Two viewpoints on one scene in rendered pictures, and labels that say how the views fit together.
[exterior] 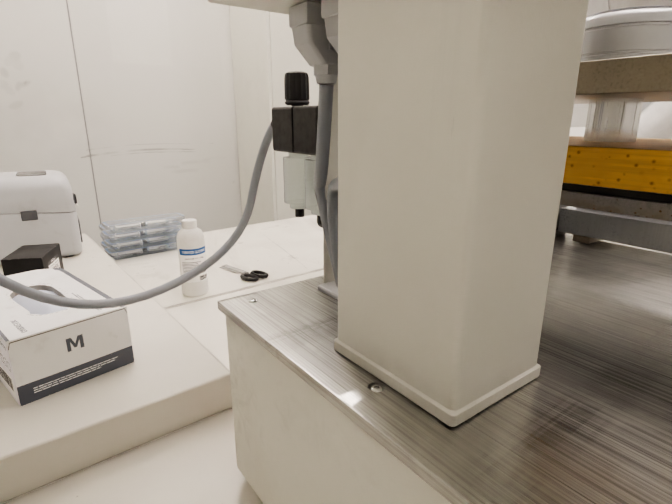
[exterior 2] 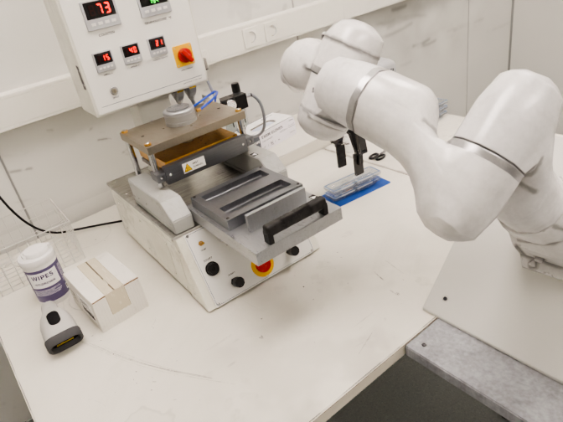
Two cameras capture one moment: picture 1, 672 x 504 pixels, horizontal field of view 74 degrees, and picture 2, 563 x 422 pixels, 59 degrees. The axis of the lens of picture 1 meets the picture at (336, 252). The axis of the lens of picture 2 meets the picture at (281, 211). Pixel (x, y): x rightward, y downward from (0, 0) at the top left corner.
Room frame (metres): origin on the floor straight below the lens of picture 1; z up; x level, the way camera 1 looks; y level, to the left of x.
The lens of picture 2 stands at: (0.68, -1.42, 1.49)
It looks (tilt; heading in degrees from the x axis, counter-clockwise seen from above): 29 degrees down; 95
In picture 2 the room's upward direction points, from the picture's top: 11 degrees counter-clockwise
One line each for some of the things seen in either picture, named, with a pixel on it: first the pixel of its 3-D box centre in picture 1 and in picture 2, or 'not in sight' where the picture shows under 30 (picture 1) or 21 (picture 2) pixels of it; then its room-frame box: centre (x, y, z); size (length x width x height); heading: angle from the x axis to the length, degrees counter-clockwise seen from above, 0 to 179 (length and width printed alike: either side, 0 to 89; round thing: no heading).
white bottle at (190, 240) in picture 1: (192, 257); (348, 131); (0.82, 0.27, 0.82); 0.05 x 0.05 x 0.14
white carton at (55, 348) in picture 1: (42, 322); (264, 133); (0.51, 0.37, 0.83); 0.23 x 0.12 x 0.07; 48
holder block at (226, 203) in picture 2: not in sight; (246, 195); (0.52, -0.42, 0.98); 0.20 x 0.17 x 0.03; 37
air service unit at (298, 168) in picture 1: (316, 148); (234, 110); (0.47, 0.02, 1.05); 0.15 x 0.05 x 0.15; 37
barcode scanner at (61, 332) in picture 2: not in sight; (52, 319); (0.03, -0.54, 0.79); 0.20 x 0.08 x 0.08; 128
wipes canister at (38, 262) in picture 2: not in sight; (44, 273); (-0.04, -0.39, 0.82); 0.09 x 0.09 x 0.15
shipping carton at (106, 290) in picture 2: not in sight; (105, 289); (0.13, -0.45, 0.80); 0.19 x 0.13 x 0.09; 128
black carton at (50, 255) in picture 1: (35, 269); not in sight; (0.72, 0.51, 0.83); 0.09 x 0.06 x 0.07; 15
